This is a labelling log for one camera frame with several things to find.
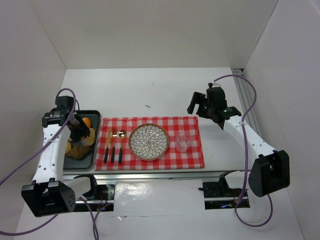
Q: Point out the round yellow bread roll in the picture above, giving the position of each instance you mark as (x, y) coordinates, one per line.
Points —
(68, 147)

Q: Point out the gold spoon black handle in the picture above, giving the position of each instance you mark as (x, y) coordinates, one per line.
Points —
(122, 135)

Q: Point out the red white checkered cloth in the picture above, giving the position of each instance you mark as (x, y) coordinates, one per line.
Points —
(172, 159)

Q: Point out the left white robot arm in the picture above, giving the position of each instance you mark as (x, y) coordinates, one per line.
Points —
(48, 194)

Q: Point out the gold knife black handle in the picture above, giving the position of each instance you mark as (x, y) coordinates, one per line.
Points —
(107, 144)

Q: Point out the aluminium table edge rail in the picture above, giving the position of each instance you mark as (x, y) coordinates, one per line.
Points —
(145, 175)

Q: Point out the sliced herb bread piece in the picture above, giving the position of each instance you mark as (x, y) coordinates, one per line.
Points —
(92, 135)

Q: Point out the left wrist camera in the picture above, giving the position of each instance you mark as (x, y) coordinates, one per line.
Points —
(64, 103)

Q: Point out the clear drinking glass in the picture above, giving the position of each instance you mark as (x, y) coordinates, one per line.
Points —
(183, 141)

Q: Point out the gold fork black handle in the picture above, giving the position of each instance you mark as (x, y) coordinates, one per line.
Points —
(114, 136)

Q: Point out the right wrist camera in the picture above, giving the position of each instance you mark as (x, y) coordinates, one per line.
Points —
(216, 97)

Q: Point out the small orange bun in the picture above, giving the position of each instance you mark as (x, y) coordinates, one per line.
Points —
(87, 122)

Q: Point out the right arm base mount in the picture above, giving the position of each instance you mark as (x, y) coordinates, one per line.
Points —
(218, 195)

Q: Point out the dark grey baking tray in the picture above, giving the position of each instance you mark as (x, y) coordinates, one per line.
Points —
(74, 165)

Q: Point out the flower pattern ceramic plate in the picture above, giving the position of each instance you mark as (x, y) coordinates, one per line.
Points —
(148, 142)

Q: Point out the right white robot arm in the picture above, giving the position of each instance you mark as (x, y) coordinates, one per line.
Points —
(268, 168)

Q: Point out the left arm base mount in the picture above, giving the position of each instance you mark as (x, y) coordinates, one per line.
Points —
(100, 197)

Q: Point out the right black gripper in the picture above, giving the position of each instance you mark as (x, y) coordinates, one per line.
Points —
(197, 100)

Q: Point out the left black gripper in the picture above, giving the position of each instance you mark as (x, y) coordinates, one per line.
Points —
(81, 130)

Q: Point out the brown croissant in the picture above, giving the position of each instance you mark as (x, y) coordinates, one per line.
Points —
(78, 152)

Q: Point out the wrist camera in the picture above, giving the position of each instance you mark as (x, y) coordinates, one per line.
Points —
(64, 103)
(216, 97)

